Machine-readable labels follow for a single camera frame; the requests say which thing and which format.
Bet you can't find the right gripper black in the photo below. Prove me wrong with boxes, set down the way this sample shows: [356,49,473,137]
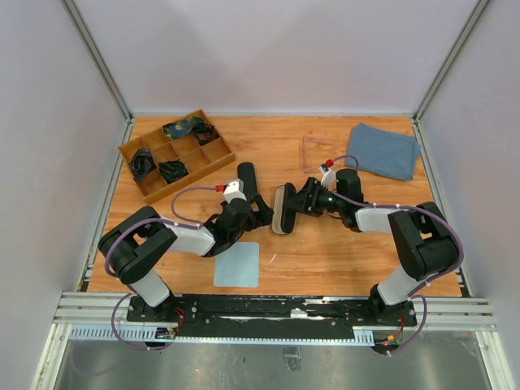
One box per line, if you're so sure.
[283,177,345,218]

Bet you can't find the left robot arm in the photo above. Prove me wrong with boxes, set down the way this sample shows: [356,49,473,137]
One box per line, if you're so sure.
[97,194,274,322]

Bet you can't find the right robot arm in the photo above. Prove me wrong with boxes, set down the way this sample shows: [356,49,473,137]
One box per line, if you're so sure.
[281,169,464,325]

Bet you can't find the pink clear glasses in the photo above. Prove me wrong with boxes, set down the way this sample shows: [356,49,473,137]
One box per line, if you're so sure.
[301,136,337,173]

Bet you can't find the left light blue cloth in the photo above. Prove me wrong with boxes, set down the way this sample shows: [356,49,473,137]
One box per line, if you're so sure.
[213,242,260,288]

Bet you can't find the folded blue towel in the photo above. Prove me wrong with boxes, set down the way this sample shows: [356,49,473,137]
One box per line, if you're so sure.
[345,123,421,181]

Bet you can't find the wooden divided organizer tray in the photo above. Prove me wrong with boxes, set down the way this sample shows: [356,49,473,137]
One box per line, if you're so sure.
[119,116,236,205]

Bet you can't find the black orange rolled tie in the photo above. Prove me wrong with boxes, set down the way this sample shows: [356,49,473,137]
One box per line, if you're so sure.
[191,122,218,145]

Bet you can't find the black dotted rolled tie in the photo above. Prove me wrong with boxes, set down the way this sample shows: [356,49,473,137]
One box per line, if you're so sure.
[158,160,189,184]

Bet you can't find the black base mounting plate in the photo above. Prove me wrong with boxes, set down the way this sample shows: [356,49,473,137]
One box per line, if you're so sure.
[126,294,418,339]

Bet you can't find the blue patterned rolled tie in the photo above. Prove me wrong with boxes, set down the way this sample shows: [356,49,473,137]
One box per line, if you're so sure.
[162,116,205,141]

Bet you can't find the black striped rolled tie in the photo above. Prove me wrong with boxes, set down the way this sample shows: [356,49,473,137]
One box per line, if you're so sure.
[130,148,157,183]

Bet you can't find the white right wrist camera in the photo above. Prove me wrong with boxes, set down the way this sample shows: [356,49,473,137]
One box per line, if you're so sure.
[318,159,336,191]

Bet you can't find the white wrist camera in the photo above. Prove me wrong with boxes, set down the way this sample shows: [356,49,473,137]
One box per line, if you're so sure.
[215,178,247,203]
[318,159,336,191]

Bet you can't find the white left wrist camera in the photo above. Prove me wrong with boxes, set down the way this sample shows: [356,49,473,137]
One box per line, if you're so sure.
[215,178,247,203]

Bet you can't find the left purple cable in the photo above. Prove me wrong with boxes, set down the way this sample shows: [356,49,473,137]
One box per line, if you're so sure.
[69,184,220,377]

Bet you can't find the right aluminium frame post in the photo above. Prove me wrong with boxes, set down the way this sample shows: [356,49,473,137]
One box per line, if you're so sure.
[411,0,494,124]

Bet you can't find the aluminium frame post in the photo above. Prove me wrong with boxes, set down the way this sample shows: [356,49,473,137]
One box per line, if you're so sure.
[411,0,494,124]
[59,0,133,122]

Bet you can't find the aluminium front rail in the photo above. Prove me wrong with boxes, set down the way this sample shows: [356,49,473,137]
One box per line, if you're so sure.
[53,292,496,350]

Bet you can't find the left aluminium frame post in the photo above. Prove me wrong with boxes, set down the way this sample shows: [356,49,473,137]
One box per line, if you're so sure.
[59,0,133,122]

